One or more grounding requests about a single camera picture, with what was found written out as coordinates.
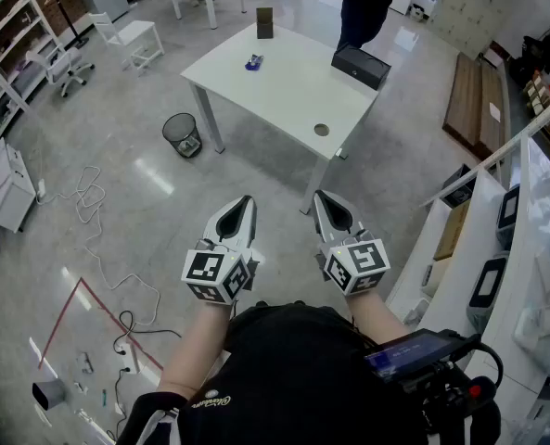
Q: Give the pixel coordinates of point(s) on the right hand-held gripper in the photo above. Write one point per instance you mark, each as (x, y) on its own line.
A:
(358, 267)

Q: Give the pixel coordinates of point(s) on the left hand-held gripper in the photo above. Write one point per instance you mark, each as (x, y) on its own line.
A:
(209, 271)

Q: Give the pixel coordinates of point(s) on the pale trash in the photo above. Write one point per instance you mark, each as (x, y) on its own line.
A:
(188, 145)

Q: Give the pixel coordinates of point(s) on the black mesh waste bin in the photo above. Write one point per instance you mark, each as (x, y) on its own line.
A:
(178, 130)

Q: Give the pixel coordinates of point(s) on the small blue object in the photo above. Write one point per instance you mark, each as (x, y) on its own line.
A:
(254, 62)

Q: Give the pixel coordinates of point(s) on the person's left forearm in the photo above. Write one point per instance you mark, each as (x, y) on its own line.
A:
(186, 355)

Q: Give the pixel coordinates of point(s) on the person's right forearm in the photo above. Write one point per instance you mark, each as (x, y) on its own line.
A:
(376, 315)

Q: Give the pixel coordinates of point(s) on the flat cardboard box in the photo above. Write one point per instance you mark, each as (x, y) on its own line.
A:
(451, 232)

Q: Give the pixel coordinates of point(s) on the small black box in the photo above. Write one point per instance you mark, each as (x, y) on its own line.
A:
(459, 188)

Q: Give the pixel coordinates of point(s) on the white storage rack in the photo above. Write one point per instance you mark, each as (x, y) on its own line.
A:
(451, 295)

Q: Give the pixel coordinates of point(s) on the black rectangular box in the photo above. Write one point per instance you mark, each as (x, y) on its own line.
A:
(360, 67)

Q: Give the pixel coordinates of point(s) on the person's black shirt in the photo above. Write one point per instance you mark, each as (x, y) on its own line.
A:
(284, 378)

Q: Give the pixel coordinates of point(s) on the white power strip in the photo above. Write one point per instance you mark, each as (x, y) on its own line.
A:
(130, 359)

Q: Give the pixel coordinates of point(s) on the grey device with dark screen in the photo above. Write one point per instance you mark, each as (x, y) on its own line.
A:
(488, 290)
(508, 216)

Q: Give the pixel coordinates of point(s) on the brown wooden platform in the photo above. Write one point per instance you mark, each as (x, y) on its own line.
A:
(464, 100)

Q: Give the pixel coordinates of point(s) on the white paper sheet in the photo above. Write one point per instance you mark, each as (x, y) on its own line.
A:
(494, 111)

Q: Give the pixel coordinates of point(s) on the white power adapter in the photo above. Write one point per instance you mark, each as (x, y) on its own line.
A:
(41, 188)

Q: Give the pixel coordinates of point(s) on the white wooden chair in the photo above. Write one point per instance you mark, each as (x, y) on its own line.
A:
(133, 35)

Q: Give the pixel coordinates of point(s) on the clear plastic bin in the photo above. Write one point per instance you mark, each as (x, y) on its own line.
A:
(546, 304)

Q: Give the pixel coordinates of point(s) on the white low cabinet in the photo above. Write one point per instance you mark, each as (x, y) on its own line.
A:
(8, 188)

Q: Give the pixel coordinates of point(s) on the white office chair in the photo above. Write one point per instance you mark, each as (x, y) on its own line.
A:
(63, 67)

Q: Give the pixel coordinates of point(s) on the grey metal lockers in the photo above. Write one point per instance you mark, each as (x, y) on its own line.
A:
(478, 3)

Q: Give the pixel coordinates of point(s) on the black coat rack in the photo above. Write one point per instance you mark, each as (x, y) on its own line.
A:
(70, 21)

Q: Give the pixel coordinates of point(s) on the black bag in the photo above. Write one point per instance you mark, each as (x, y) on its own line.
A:
(536, 49)

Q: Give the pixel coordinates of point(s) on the white metal shelf unit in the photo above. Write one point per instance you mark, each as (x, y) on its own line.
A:
(10, 6)
(5, 84)

